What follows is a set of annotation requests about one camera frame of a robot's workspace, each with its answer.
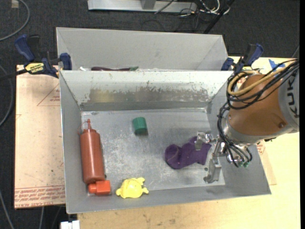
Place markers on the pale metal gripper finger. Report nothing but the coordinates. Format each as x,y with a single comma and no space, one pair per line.
214,169
202,137

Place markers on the purple cloth sock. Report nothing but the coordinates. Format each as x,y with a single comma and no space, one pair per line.
183,155

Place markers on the grey metal bin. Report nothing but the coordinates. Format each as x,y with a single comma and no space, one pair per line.
143,151

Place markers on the green plastic cup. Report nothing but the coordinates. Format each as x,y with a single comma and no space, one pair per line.
140,126

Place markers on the yellow toy animal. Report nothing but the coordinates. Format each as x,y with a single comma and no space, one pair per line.
131,188

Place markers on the red-brown squeeze bottle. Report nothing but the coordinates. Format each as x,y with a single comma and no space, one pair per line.
91,154

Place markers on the orange-red plastic block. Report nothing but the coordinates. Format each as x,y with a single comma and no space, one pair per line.
101,187

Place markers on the brown cardboard board, red print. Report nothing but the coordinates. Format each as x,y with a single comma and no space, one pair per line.
38,139

